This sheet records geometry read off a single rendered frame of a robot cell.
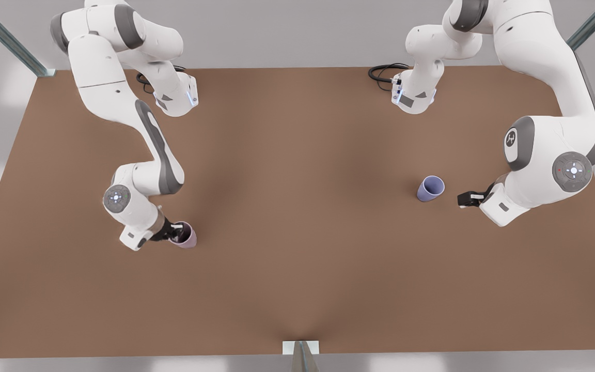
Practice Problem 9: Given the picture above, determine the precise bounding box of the pink cup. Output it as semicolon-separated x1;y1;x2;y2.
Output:
169;221;197;250

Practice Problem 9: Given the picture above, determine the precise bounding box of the purple cup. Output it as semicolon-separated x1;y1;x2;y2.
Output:
416;176;445;203

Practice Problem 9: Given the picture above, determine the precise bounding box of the black cable loop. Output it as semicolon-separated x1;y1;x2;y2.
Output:
368;63;412;92
136;65;186;95

